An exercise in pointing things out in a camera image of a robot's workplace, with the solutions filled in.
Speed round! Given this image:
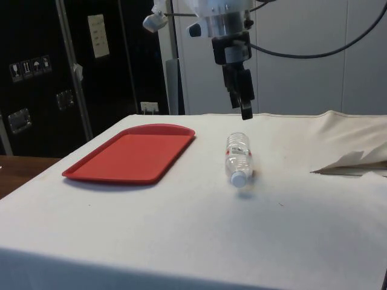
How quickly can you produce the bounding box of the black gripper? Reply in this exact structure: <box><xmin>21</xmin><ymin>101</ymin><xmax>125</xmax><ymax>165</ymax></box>
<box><xmin>211</xmin><ymin>31</ymin><xmax>255</xmax><ymax>121</ymax></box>

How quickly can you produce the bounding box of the clear plastic bottle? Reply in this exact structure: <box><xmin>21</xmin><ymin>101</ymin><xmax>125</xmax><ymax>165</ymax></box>
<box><xmin>224</xmin><ymin>131</ymin><xmax>253</xmax><ymax>190</ymax></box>

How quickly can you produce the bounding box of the red tray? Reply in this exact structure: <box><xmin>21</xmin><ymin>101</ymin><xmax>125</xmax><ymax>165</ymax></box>
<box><xmin>61</xmin><ymin>123</ymin><xmax>197</xmax><ymax>186</ymax></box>

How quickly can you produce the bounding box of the pale grey locker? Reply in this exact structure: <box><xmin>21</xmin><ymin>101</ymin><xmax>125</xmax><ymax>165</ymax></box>
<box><xmin>153</xmin><ymin>0</ymin><xmax>387</xmax><ymax>116</ymax></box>

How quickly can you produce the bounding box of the black cabinet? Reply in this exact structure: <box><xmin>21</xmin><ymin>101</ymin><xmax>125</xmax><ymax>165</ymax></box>
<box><xmin>0</xmin><ymin>0</ymin><xmax>170</xmax><ymax>158</ymax></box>

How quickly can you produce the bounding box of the black cable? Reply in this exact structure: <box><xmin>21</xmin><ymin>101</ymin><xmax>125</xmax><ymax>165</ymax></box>
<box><xmin>251</xmin><ymin>0</ymin><xmax>275</xmax><ymax>13</ymax></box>
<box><xmin>249</xmin><ymin>0</ymin><xmax>387</xmax><ymax>59</ymax></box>

